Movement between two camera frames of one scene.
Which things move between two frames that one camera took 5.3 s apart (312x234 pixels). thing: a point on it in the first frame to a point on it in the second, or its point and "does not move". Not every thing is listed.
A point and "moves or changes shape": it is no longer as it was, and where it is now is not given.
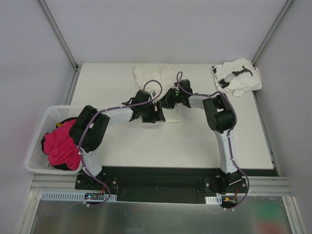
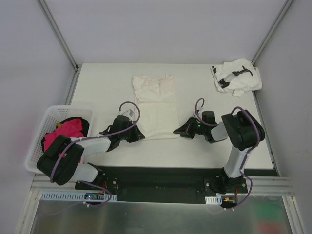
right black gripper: x=169 y=100 to x=190 y=128
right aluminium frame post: x=271 y=29 does not move
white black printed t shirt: x=237 y=76 does not move
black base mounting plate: x=165 y=185 does not move
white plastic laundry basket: x=36 y=162 does not move
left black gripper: x=153 y=113 to x=132 y=132
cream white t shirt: x=166 y=75 moves or changes shape
